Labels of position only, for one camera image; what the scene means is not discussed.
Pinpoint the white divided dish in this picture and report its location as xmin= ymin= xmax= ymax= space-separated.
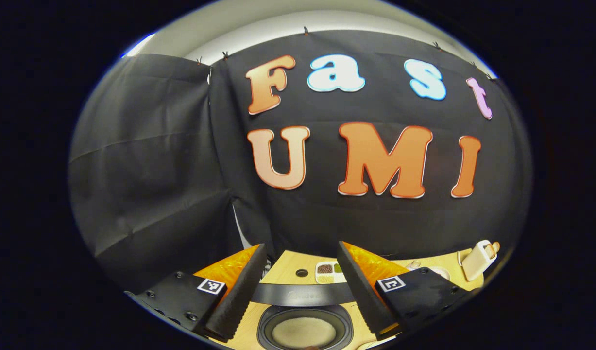
xmin=315 ymin=261 xmax=347 ymax=285

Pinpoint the dark rice cooker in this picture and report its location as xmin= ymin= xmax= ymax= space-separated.
xmin=251 ymin=282 xmax=358 ymax=350

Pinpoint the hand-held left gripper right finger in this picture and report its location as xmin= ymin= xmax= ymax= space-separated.
xmin=337 ymin=241 xmax=478 ymax=341

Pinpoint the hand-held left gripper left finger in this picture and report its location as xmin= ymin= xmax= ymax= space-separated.
xmin=124 ymin=243 xmax=268 ymax=343

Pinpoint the white toaster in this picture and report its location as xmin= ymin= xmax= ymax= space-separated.
xmin=461 ymin=240 xmax=498 ymax=282

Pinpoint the ceiling light panel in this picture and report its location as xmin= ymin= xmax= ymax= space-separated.
xmin=122 ymin=33 xmax=155 ymax=58

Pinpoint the white rice heap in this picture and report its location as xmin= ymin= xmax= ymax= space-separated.
xmin=272 ymin=317 xmax=337 ymax=349

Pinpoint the black backdrop cloth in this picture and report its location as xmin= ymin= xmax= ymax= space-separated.
xmin=68 ymin=30 xmax=532 ymax=292

